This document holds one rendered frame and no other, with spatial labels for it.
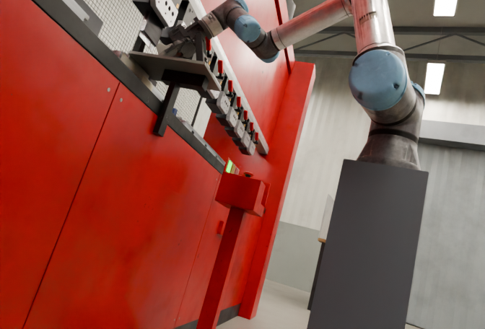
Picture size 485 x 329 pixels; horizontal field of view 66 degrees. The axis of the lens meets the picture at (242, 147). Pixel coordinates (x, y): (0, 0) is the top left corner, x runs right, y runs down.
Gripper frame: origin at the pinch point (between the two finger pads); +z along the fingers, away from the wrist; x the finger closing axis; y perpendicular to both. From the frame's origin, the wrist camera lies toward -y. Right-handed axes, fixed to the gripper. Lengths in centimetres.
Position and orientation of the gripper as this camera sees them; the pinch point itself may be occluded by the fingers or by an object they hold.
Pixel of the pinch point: (160, 67)
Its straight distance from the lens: 131.7
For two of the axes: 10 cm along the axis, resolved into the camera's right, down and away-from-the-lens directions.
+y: -5.4, -7.6, 3.7
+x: -2.1, -3.0, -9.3
